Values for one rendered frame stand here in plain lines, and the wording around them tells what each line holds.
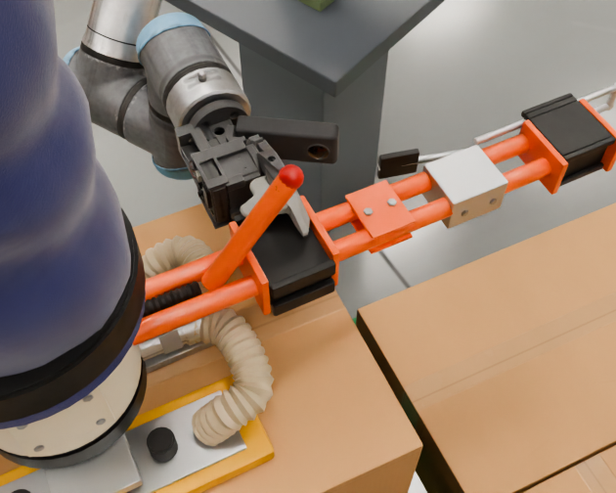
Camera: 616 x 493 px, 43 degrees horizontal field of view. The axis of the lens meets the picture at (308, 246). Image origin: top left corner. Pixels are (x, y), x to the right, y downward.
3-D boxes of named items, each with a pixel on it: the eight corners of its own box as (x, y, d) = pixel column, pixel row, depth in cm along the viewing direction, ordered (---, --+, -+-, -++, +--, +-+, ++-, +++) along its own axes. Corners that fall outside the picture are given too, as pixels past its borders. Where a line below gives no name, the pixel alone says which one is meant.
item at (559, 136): (551, 196, 87) (563, 165, 83) (512, 151, 91) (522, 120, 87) (611, 170, 89) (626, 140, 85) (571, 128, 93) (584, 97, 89)
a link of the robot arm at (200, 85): (241, 113, 97) (234, 53, 89) (255, 140, 94) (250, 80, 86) (172, 136, 95) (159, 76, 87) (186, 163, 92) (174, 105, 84)
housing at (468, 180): (449, 232, 84) (455, 206, 81) (417, 189, 88) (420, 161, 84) (503, 209, 86) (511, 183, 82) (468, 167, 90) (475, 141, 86)
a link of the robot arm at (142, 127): (165, 123, 114) (161, 55, 104) (233, 156, 111) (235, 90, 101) (125, 161, 108) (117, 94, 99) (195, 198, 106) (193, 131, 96)
